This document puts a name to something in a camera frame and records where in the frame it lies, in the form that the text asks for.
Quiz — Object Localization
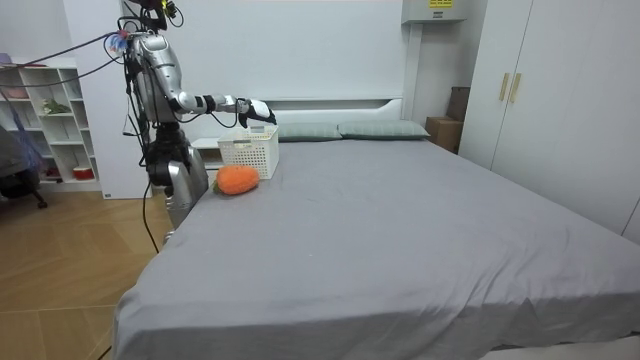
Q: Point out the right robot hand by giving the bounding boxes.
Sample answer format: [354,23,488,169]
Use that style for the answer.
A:
[237,98,278,129]

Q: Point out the white perforated plastic basket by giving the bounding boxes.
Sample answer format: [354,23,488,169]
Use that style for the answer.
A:
[217,124,280,181]

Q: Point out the green pillow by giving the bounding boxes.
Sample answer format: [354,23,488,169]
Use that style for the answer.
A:
[277,122,344,143]
[337,119,431,141]

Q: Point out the white nightstand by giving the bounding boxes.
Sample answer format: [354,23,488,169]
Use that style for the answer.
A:
[190,137,226,187]

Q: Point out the orange carrot soft toy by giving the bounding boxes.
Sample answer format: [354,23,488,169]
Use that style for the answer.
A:
[211,164,261,197]

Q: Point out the robot legs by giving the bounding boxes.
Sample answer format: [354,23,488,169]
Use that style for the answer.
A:
[146,130,210,246]

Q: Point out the robot body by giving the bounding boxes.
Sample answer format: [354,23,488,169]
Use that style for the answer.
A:
[117,0,187,147]

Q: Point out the grey bed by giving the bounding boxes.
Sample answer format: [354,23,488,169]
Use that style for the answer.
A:
[112,97,640,360]

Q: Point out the cardboard box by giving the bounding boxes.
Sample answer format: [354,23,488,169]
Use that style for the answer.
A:
[425,115,465,155]

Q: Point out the white shelf unit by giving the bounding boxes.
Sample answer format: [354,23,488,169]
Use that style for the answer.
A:
[0,61,102,194]

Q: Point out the dark brown box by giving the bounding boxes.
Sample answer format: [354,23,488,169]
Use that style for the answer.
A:
[445,86,472,123]

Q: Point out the small green plant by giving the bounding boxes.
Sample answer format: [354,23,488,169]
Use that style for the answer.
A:
[41,98,73,117]

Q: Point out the black office chair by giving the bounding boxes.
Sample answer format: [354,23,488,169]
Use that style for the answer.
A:
[0,124,50,210]

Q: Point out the white wardrobe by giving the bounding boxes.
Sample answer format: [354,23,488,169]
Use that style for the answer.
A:
[457,0,640,237]

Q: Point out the black floor cable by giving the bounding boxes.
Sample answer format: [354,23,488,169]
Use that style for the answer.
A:
[141,180,161,254]

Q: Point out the cable bundle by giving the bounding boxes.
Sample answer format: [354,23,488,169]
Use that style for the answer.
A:
[0,28,132,90]

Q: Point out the white wall box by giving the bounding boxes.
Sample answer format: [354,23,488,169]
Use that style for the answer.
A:
[400,0,469,26]

